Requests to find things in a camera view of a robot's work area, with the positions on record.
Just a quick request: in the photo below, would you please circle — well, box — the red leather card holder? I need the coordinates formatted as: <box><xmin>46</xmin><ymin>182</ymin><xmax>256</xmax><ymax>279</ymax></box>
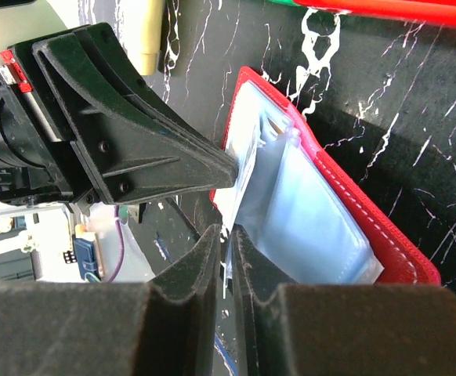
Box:
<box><xmin>222</xmin><ymin>67</ymin><xmax>441</xmax><ymax>285</ymax></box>

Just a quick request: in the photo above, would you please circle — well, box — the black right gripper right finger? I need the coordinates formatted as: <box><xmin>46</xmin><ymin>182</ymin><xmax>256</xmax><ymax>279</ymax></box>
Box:
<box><xmin>231</xmin><ymin>226</ymin><xmax>456</xmax><ymax>375</ymax></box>

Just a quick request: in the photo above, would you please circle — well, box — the red plastic bin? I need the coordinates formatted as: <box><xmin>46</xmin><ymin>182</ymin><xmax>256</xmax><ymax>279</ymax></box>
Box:
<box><xmin>294</xmin><ymin>0</ymin><xmax>456</xmax><ymax>27</ymax></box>

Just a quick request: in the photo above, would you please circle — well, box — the blue wallet on floor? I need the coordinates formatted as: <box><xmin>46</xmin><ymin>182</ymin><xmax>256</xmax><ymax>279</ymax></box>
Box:
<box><xmin>74</xmin><ymin>237</ymin><xmax>102</xmax><ymax>283</ymax></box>

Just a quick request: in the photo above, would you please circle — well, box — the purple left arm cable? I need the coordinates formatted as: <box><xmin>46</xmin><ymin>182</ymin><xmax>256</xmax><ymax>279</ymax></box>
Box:
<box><xmin>0</xmin><ymin>203</ymin><xmax>127</xmax><ymax>285</ymax></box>

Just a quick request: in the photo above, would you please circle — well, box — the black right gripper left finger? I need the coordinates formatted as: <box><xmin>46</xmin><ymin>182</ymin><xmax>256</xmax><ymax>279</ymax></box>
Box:
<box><xmin>0</xmin><ymin>225</ymin><xmax>220</xmax><ymax>375</ymax></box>

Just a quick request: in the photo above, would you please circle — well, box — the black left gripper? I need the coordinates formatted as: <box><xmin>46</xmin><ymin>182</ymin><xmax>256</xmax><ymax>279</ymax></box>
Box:
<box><xmin>0</xmin><ymin>23</ymin><xmax>238</xmax><ymax>204</ymax></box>

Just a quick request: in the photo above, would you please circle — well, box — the cream toy microphone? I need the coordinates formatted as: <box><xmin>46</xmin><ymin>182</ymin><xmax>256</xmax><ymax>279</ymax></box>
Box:
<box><xmin>125</xmin><ymin>0</ymin><xmax>165</xmax><ymax>76</ymax></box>

